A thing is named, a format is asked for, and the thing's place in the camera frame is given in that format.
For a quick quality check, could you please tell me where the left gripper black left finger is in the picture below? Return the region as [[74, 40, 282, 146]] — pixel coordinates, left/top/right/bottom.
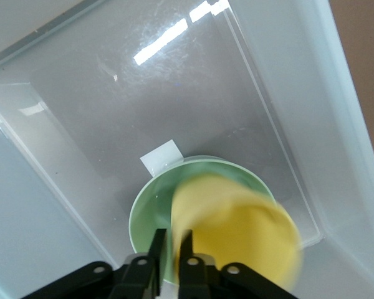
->
[[18, 229, 168, 299]]

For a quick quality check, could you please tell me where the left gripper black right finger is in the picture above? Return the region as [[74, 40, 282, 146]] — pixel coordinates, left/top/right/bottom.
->
[[177, 229, 300, 299]]

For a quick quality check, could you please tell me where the green bowl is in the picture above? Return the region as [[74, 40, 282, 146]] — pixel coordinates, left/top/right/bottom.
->
[[128, 154, 277, 286]]

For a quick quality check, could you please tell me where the yellow cup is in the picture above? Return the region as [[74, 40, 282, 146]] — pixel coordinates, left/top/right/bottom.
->
[[170, 173, 305, 295]]

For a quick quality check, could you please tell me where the white label sticker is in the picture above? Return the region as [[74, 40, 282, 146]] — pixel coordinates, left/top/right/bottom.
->
[[140, 140, 185, 177]]

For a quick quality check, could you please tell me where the translucent plastic bin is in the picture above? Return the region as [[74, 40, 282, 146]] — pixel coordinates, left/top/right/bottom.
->
[[0, 0, 374, 299]]

